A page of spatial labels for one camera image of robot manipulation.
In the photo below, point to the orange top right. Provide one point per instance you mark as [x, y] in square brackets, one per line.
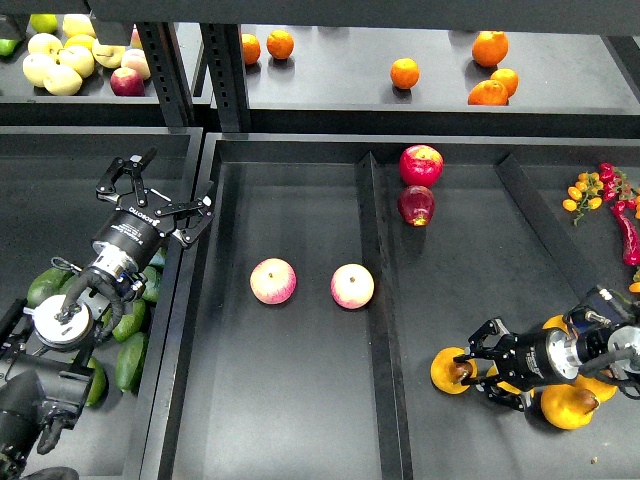
[490, 48]

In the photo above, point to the red cherry tomato cluster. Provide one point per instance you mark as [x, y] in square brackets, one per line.
[618, 190]

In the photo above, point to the pale yellow pear left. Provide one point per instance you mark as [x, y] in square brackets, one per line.
[34, 67]

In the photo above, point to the orange far left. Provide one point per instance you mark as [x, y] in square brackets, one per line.
[251, 48]

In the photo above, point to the pink apple left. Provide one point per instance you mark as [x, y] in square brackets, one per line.
[273, 281]

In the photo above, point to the black centre tray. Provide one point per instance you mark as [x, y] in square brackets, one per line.
[308, 389]

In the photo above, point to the dark red shelf apple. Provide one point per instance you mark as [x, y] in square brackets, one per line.
[128, 82]

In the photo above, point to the orange middle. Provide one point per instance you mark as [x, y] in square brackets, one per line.
[404, 73]

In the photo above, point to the black shelf post left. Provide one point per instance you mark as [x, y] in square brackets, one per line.
[160, 45]

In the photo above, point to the orange cherry tomato cluster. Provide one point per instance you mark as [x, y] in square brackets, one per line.
[584, 196]

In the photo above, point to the black shelf post right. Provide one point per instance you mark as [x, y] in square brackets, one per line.
[225, 61]

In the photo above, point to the pale yellow pear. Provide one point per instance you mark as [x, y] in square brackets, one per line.
[34, 67]
[62, 80]

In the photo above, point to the round green avocado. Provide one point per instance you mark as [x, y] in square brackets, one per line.
[99, 383]

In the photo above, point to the orange right small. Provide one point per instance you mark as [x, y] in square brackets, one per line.
[508, 78]

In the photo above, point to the orange front right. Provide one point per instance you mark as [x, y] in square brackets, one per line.
[488, 93]

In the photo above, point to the black shelf post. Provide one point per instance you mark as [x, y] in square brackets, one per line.
[225, 61]
[160, 45]

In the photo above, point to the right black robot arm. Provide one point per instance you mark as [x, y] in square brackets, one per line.
[598, 338]

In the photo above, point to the pink apple right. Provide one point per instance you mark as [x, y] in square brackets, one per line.
[352, 286]

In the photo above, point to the yellow pear front pile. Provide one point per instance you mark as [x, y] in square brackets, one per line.
[568, 407]

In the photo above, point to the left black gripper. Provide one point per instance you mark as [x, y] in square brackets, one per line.
[142, 221]

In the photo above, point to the pink apple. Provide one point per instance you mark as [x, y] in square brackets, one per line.
[352, 286]
[273, 281]

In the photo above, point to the orange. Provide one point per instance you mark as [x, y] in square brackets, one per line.
[280, 44]
[404, 73]
[251, 48]
[490, 48]
[488, 93]

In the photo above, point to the black tray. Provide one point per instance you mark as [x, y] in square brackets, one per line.
[49, 208]
[308, 389]

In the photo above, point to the green lime top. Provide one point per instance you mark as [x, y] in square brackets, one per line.
[44, 23]

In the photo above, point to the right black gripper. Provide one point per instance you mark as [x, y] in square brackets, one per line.
[543, 358]

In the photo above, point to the bright red apple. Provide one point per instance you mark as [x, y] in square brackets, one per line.
[420, 165]

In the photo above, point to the red chili pepper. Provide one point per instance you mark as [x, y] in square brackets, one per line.
[629, 235]

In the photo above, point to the black left tray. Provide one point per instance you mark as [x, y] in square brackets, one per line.
[49, 208]

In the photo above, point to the pale yellow pear front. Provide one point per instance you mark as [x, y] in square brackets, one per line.
[62, 80]

